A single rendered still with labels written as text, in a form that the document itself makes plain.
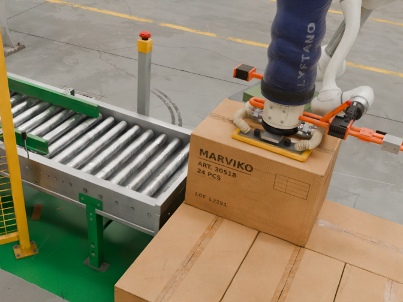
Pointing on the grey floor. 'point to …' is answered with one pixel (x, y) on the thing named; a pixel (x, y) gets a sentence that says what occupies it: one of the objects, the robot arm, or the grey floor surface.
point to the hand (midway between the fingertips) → (343, 129)
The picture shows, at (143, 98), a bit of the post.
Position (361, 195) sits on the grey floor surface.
